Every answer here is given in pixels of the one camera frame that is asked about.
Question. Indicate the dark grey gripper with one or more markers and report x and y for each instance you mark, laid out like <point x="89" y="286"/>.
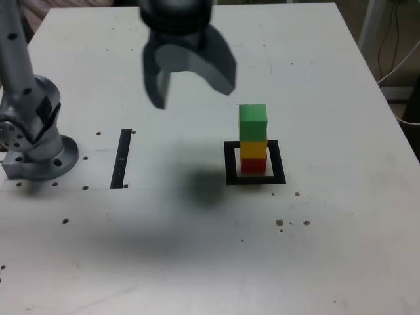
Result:
<point x="183" y="39"/>

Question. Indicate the green cube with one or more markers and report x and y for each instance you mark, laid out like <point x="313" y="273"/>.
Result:
<point x="252" y="123"/>

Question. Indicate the yellow cube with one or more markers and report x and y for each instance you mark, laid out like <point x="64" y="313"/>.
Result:
<point x="253" y="149"/>

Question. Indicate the red cube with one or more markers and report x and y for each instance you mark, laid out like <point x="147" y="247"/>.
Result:
<point x="253" y="165"/>

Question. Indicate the black tape square outline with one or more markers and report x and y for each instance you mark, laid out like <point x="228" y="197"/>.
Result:
<point x="229" y="164"/>

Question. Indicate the black tape strip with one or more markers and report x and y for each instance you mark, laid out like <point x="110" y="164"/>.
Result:
<point x="120" y="157"/>

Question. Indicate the grey background box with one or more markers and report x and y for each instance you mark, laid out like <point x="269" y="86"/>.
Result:
<point x="395" y="94"/>

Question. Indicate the white metal post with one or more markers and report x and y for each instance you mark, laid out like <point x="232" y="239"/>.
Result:
<point x="367" y="23"/>

